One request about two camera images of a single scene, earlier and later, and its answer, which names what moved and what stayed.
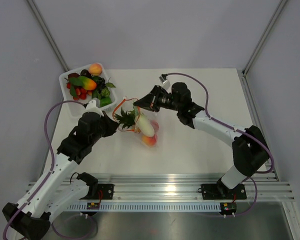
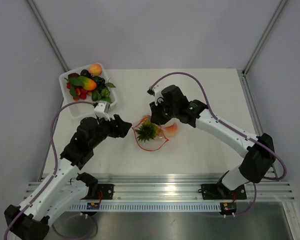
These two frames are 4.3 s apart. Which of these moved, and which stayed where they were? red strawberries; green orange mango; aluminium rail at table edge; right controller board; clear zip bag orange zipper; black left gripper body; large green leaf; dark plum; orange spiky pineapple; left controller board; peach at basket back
Moved: orange spiky pineapple; black left gripper body; clear zip bag orange zipper
Stayed: dark plum; red strawberries; aluminium rail at table edge; peach at basket back; green orange mango; large green leaf; left controller board; right controller board
